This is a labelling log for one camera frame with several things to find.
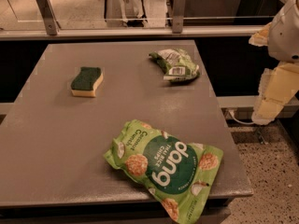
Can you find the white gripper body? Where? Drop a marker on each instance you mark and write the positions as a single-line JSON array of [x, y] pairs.
[[286, 34]]

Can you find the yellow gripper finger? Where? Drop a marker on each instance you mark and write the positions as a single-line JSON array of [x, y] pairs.
[[260, 38], [277, 87]]

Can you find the green jalapeno chip bag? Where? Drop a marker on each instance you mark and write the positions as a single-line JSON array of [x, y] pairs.
[[176, 64]]

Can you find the green rice chip bag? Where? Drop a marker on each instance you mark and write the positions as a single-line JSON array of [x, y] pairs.
[[179, 176]]

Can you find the green yellow sponge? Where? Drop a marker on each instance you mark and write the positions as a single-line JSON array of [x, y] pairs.
[[87, 81]]

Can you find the glass barrier panel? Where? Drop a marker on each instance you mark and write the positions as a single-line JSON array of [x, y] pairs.
[[24, 15]]

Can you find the right metal rail bracket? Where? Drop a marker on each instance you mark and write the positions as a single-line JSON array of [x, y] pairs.
[[178, 9]]

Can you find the metal rail bracket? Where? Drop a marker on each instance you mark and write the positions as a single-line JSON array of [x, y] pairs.
[[48, 17], [178, 9]]

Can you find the left metal rail bracket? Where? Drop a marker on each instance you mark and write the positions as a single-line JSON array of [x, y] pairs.
[[48, 17]]

